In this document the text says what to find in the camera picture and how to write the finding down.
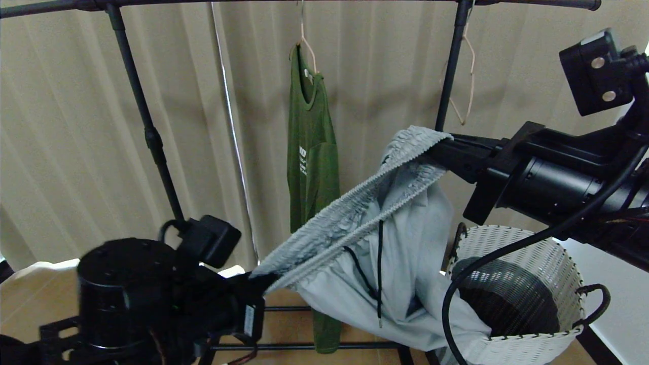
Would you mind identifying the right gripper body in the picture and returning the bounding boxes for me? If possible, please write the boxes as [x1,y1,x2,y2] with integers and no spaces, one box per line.
[462,121,649,229]

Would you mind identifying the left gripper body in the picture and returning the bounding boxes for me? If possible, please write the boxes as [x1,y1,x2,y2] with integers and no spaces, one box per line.
[172,266,268,356]

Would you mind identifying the pale grey shorts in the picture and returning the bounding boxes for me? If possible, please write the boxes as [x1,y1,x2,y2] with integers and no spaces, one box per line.
[251,125,493,365]

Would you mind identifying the green long-sleeved shirt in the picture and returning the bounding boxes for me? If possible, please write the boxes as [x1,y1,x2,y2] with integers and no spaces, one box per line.
[286,43,343,354]

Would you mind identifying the pink clothes hanger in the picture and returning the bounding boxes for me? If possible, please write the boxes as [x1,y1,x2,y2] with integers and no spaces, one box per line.
[289,0,319,75]
[440,0,478,126]

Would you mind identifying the white laundry basket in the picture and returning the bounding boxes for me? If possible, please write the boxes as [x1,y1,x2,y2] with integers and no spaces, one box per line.
[445,222,611,365]

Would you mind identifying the black clothes rack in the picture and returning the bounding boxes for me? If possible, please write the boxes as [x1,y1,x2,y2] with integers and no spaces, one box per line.
[0,0,602,365]

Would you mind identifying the beige curtain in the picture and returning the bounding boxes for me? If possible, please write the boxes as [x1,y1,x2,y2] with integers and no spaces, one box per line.
[0,0,649,272]

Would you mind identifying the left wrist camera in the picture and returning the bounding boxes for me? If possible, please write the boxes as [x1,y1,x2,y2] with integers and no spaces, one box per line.
[175,214,243,270]

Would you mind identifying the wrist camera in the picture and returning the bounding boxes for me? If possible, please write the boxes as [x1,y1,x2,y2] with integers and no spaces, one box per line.
[559,28,649,153]
[175,214,243,270]

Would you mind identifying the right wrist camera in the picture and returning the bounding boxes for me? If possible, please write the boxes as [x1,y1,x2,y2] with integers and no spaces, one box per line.
[559,28,649,153]

